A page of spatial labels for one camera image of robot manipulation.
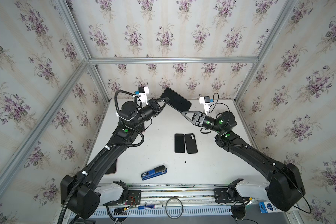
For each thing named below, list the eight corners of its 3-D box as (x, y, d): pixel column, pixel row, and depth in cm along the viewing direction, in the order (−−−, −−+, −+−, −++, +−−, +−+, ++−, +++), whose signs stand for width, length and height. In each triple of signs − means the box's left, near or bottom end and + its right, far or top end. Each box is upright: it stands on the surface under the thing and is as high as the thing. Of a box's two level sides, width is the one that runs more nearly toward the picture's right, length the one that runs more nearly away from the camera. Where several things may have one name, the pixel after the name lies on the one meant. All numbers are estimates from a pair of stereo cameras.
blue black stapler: (143, 181, 80) (142, 179, 77) (141, 175, 82) (140, 173, 79) (167, 172, 84) (167, 170, 80) (165, 166, 86) (165, 164, 82)
